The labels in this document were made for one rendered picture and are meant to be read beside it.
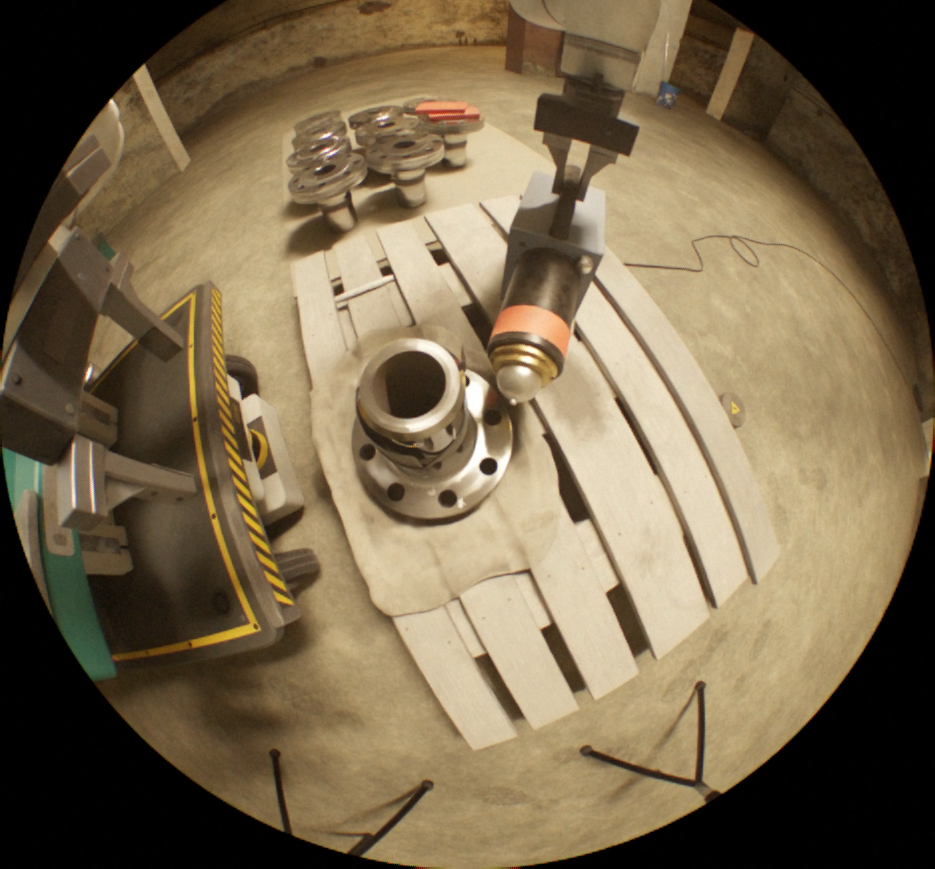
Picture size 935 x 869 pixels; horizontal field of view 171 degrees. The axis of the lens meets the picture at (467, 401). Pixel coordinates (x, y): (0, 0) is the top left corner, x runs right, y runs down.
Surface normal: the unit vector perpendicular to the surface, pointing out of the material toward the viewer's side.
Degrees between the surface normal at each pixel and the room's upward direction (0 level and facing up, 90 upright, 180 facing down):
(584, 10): 95
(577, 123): 90
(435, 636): 0
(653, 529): 0
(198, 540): 0
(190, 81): 91
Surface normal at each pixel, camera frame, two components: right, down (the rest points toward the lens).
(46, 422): 0.49, 0.81
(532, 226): 0.00, -0.37
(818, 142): -0.91, 0.38
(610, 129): -0.31, 0.88
